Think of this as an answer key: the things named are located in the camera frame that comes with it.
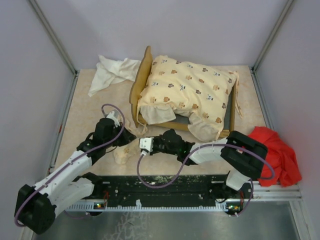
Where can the right aluminium frame post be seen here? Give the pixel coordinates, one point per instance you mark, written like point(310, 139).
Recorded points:
point(289, 4)

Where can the cream animal print cushion cover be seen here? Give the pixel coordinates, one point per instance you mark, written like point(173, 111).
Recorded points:
point(195, 91)

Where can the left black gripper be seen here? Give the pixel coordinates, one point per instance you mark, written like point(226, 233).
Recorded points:
point(127, 137)

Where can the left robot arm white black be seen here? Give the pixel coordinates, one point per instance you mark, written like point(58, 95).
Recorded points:
point(39, 205)

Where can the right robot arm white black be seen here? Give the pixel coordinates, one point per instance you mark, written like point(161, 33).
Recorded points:
point(246, 155)

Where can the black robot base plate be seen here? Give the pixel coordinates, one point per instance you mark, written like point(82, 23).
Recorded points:
point(185, 191)

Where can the aluminium frame post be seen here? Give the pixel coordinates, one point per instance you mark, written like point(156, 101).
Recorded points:
point(52, 35)
point(289, 4)

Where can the white cloth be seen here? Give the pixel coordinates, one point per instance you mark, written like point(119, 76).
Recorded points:
point(109, 72)

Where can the red cloth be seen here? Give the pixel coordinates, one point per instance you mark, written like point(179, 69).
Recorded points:
point(280, 156)

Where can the left aluminium frame post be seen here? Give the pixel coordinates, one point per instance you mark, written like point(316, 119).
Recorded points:
point(52, 35)

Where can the small cream print pillow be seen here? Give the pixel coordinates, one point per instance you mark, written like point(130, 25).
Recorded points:
point(123, 153)

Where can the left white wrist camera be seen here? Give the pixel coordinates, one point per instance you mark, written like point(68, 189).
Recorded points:
point(115, 116)

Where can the wooden pet bed frame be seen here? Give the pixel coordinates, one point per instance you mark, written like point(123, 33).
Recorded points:
point(181, 123)

